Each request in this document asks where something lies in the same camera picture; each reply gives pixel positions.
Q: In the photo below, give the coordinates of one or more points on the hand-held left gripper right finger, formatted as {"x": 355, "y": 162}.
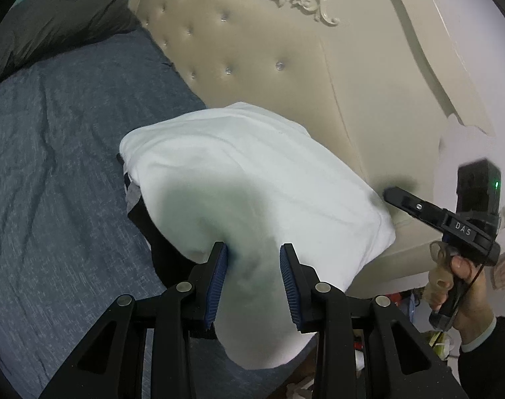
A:
{"x": 288, "y": 286}

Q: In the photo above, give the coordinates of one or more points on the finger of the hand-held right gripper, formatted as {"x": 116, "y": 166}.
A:
{"x": 414, "y": 205}

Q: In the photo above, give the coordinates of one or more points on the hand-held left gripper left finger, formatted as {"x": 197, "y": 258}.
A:
{"x": 217, "y": 282}

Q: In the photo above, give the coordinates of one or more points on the white long-sleeve shirt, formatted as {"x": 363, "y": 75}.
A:
{"x": 256, "y": 191}

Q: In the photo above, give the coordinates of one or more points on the person's right forearm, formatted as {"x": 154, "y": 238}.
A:
{"x": 491, "y": 361}

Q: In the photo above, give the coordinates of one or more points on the person's right hand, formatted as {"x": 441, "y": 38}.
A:
{"x": 474, "y": 303}

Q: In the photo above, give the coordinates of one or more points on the light grey garment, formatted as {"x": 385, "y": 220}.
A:
{"x": 133, "y": 197}

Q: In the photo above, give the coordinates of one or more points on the cream tufted headboard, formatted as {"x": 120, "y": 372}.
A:
{"x": 298, "y": 70}

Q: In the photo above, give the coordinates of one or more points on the dark grey rolled duvet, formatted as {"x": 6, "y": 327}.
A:
{"x": 57, "y": 20}

